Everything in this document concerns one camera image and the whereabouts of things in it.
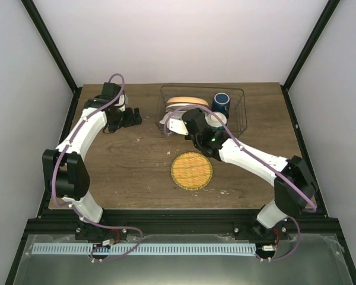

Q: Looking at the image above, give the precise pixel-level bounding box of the black aluminium frame rail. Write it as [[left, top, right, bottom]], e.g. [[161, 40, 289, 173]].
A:
[[24, 210, 343, 241]]

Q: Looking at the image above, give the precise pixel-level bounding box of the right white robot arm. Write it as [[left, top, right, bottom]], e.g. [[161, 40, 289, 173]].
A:
[[182, 108, 317, 239]]

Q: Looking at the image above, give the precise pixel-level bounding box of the light blue slotted cable duct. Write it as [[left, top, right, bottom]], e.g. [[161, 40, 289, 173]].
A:
[[31, 243, 256, 257]]

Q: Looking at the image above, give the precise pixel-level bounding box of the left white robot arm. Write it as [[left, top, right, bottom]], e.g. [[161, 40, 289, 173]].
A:
[[42, 82, 142, 240]]

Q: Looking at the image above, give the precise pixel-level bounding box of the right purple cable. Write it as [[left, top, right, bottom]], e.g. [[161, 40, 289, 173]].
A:
[[163, 106, 317, 263]]

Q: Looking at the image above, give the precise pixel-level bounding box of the dark wire dish rack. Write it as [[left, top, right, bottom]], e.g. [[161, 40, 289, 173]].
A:
[[155, 84, 248, 138]]

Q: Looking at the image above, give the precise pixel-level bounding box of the white blue striped plate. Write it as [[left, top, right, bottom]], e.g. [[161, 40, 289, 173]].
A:
[[165, 103, 189, 113]]

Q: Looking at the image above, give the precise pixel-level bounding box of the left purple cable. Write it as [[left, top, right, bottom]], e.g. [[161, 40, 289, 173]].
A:
[[49, 73, 144, 264]]

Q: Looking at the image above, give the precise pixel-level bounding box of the yellow patterned plate underneath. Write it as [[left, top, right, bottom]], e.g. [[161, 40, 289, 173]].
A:
[[170, 152, 213, 191]]

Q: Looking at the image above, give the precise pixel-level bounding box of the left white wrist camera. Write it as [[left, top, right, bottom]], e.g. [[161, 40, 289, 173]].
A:
[[114, 94, 128, 112]]

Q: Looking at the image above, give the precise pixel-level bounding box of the blue enamel mug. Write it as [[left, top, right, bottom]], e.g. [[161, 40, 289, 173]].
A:
[[211, 93, 231, 119]]

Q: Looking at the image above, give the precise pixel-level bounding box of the orange plastic plate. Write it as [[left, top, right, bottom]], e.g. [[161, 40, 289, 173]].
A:
[[166, 96, 209, 108]]

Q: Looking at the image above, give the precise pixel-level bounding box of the purple cable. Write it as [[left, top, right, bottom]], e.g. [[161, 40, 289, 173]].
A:
[[49, 73, 144, 264], [163, 106, 317, 263]]

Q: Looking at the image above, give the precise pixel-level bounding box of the white ceramic bowl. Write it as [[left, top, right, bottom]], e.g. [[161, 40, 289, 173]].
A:
[[210, 123, 225, 131]]

